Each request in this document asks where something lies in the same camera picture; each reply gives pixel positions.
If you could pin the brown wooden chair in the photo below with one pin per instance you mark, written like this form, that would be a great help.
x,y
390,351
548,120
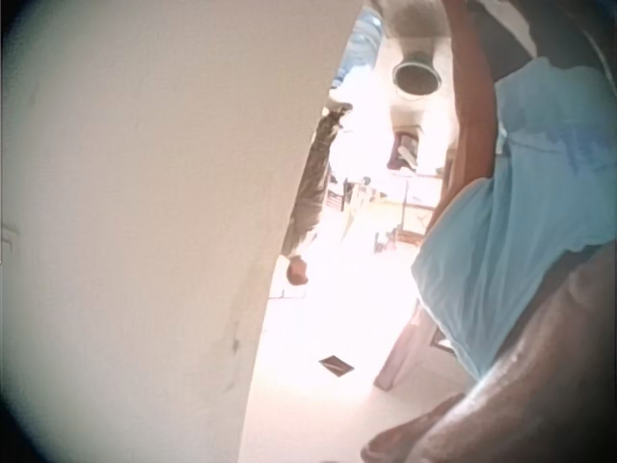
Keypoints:
x,y
402,347

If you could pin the small dark flat packet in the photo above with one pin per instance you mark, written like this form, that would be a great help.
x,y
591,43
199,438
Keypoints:
x,y
336,364

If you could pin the round steel vessel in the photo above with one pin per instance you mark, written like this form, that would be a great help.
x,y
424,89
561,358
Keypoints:
x,y
417,77

